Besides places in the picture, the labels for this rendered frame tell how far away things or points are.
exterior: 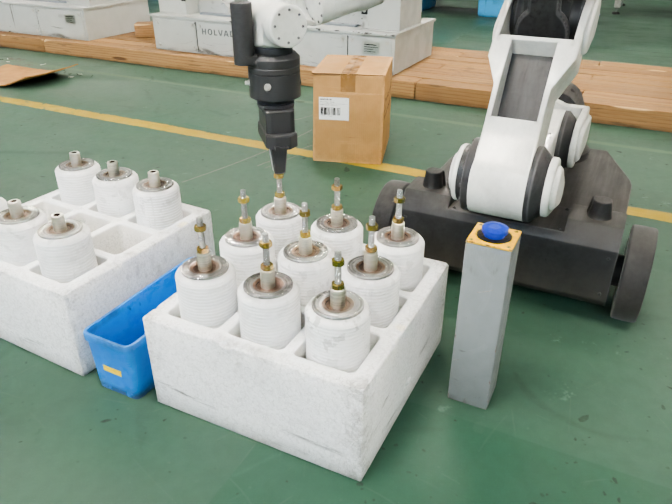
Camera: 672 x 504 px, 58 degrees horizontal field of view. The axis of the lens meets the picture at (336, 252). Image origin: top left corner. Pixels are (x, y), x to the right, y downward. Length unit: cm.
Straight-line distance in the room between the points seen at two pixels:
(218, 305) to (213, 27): 262
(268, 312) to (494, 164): 50
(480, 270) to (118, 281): 66
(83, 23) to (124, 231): 287
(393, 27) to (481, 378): 221
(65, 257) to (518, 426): 83
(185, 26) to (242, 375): 282
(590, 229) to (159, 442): 89
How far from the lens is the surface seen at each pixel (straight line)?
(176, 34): 364
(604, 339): 135
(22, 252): 127
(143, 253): 123
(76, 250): 117
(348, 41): 307
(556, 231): 130
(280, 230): 113
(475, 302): 99
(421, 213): 135
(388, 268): 97
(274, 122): 106
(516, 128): 118
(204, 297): 97
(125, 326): 120
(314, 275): 99
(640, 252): 131
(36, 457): 111
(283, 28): 101
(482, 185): 115
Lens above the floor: 74
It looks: 29 degrees down
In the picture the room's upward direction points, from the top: straight up
